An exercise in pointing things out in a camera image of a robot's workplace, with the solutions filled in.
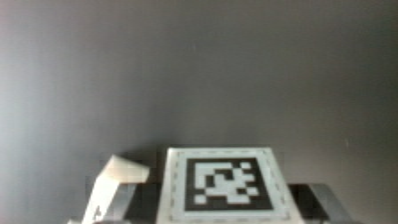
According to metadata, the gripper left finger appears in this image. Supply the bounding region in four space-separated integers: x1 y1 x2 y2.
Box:
68 155 150 224

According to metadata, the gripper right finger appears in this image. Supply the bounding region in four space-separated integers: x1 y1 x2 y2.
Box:
290 183 363 224

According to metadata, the white nut cube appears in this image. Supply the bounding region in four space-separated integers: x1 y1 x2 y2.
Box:
157 147 304 224

